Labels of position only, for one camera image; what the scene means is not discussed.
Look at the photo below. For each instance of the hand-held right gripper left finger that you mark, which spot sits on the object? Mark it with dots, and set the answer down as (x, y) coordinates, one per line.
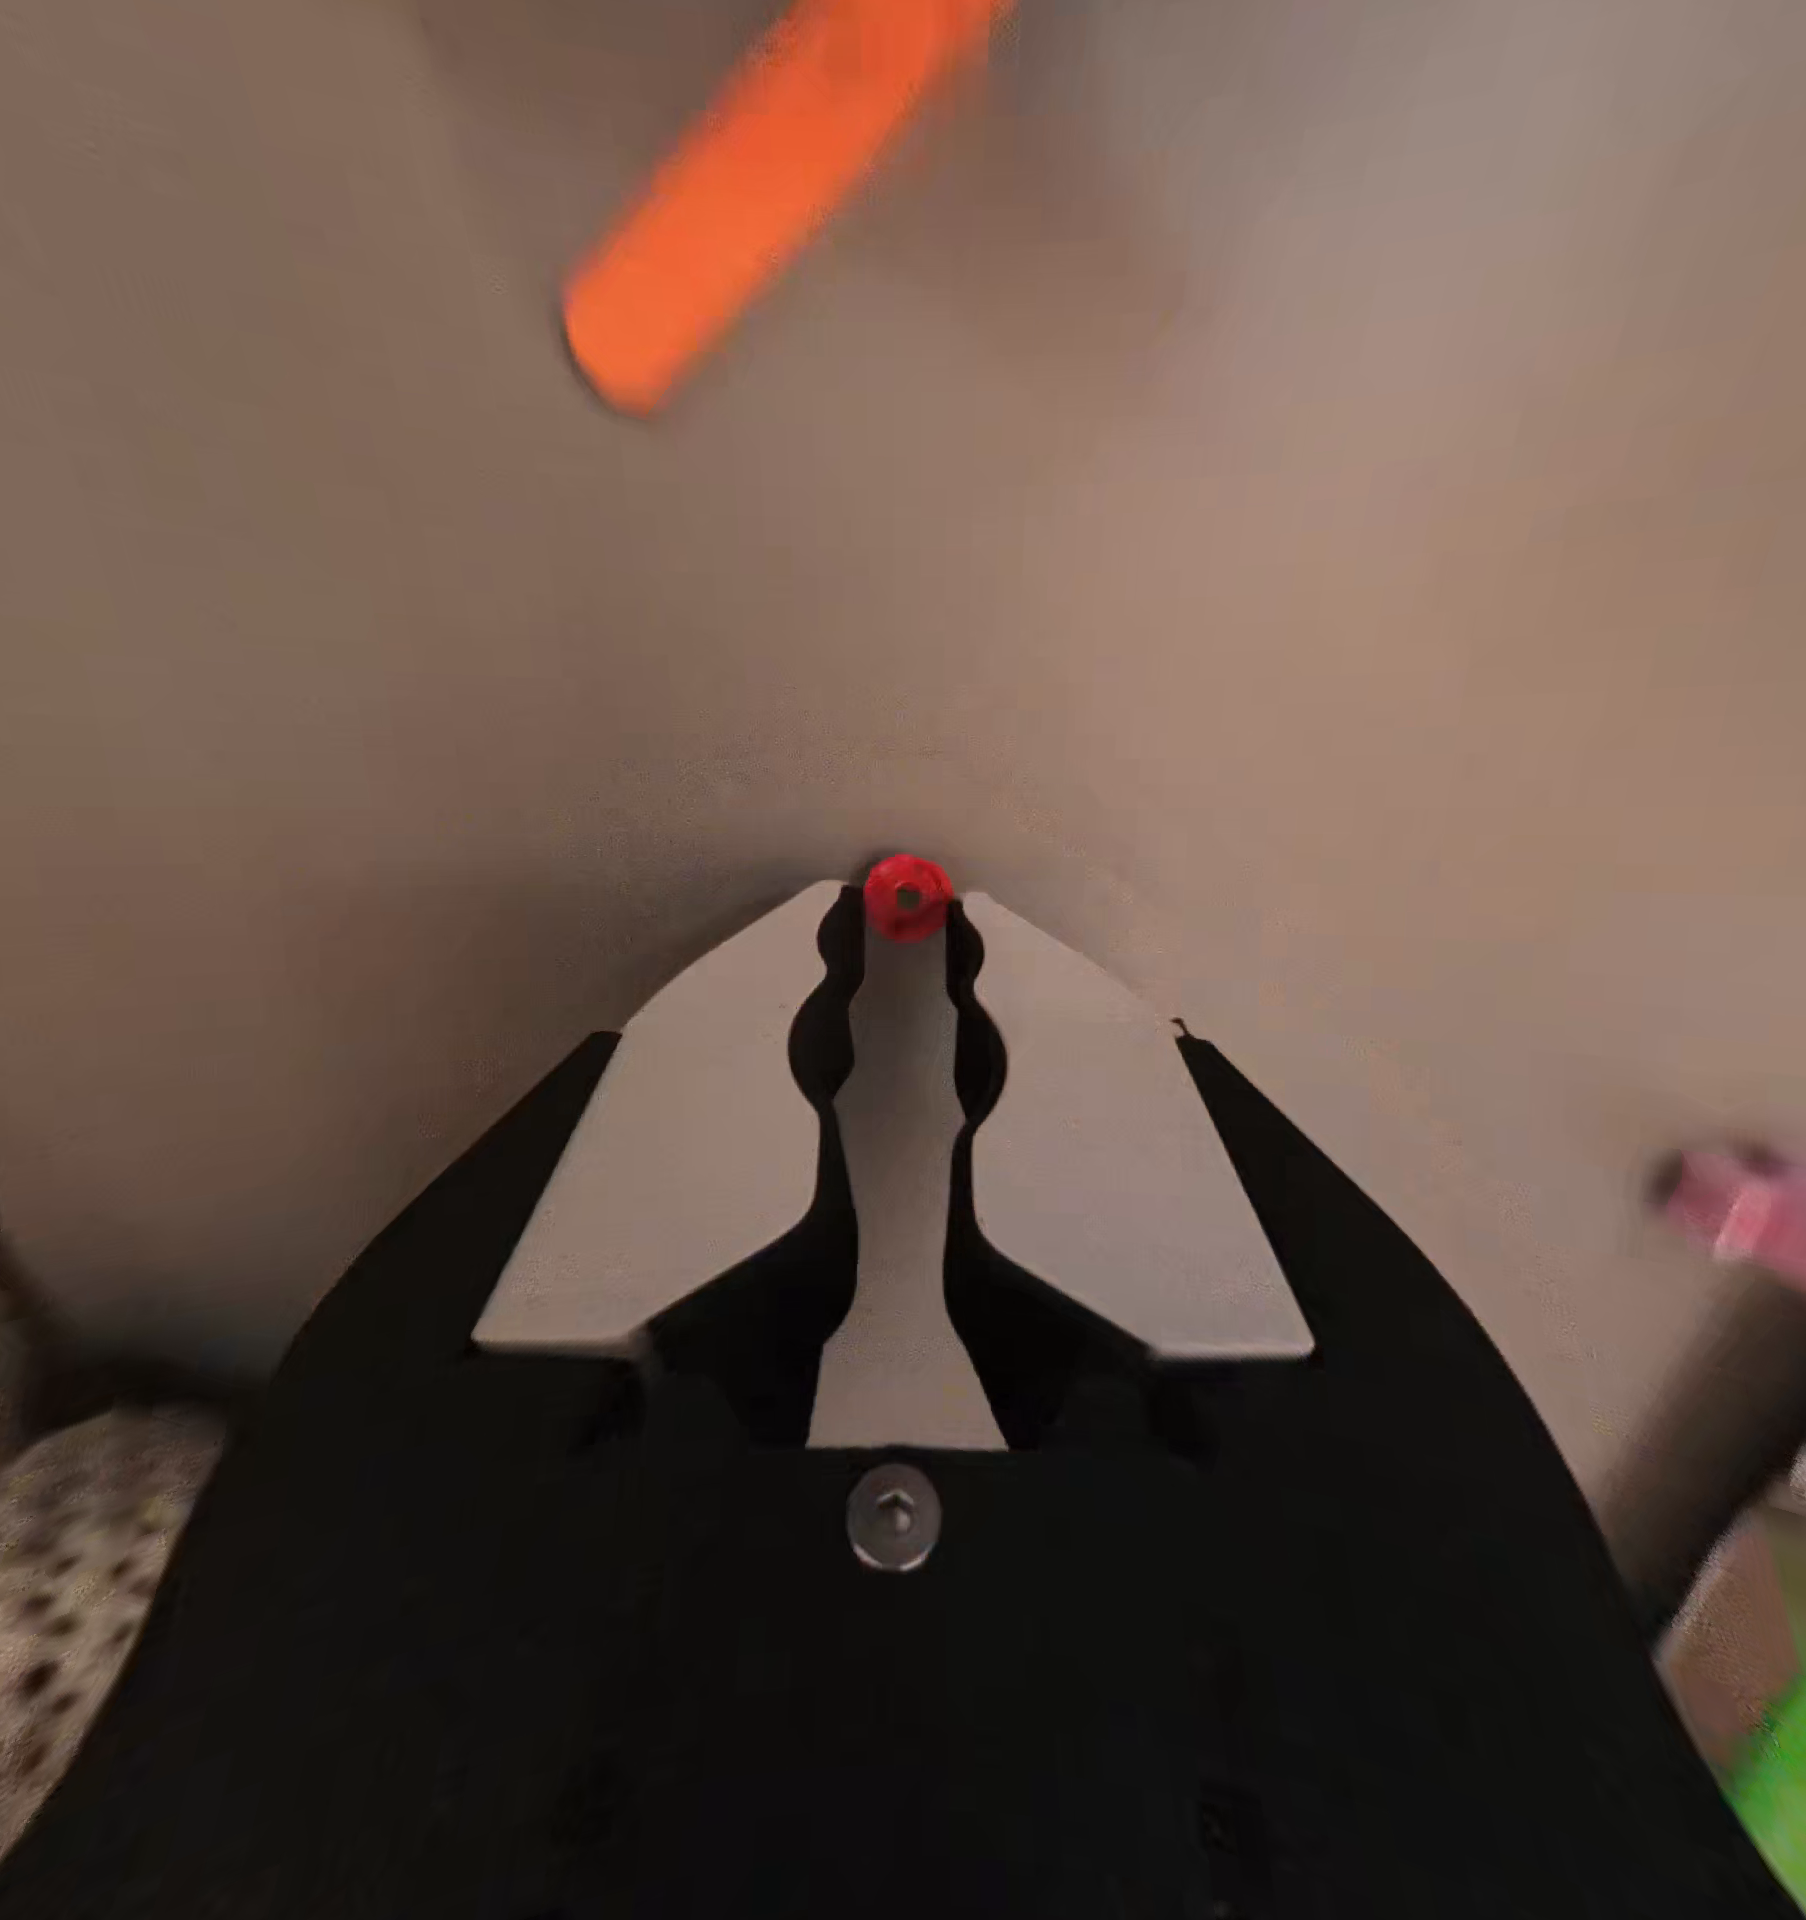
(663, 1171)

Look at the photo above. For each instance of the red round lego piece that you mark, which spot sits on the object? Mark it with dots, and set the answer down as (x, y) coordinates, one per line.
(885, 878)

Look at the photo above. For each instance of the person's cream knit sweater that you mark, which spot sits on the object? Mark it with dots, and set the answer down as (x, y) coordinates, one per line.
(49, 1575)

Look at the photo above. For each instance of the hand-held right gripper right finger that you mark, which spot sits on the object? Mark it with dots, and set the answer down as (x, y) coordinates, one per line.
(1128, 1185)

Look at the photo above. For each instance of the pink lego pig figure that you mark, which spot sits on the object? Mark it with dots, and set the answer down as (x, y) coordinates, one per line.
(1788, 1222)

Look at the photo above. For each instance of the orange brick separator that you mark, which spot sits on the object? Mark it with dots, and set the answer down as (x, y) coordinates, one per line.
(738, 194)

